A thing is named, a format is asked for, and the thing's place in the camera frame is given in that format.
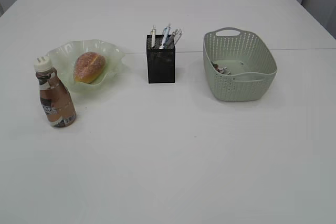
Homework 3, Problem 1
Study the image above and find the grey grip pen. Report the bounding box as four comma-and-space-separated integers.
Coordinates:
164, 33, 174, 49

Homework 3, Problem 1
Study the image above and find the clear plastic ruler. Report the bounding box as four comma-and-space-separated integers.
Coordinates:
172, 29, 183, 45

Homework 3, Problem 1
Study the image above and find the blue grey pen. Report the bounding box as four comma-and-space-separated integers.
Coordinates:
159, 23, 171, 49

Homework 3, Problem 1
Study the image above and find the green white pen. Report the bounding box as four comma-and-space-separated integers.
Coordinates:
150, 25, 156, 49

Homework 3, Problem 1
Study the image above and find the sugared bread roll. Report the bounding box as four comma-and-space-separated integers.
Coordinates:
73, 52, 106, 84

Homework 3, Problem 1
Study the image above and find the brown coffee drink bottle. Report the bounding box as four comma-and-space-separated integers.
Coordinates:
34, 56, 76, 128

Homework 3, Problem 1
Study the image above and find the black square pen holder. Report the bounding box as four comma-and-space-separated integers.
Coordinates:
146, 35, 175, 83

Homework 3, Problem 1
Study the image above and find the green plastic woven basket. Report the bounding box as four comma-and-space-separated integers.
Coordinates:
203, 27, 278, 102

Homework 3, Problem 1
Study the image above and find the wavy green glass plate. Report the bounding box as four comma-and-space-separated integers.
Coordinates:
46, 39, 125, 93

